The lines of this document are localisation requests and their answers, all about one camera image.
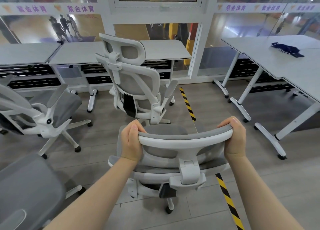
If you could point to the person's right hand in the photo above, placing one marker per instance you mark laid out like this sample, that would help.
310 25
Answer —
236 143

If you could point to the person's left hand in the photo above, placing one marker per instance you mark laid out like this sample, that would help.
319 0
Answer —
131 147

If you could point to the person's left thumb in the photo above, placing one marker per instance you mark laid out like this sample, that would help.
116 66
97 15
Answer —
137 127

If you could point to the person's right thumb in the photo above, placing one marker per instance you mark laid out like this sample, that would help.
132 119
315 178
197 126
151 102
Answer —
226 126

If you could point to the grey mesh office chair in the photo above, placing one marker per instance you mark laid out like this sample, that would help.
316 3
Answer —
135 74
37 112
175 142
27 187

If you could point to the person's right forearm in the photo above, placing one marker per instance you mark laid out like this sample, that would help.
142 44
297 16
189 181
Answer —
257 194

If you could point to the person's left forearm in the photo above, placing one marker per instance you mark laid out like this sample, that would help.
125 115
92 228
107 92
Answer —
100 189

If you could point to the grey folding table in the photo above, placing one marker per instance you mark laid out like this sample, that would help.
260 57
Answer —
297 69
257 44
82 52
25 53

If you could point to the dark blue cloth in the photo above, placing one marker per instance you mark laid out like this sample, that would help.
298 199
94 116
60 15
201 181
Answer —
287 49

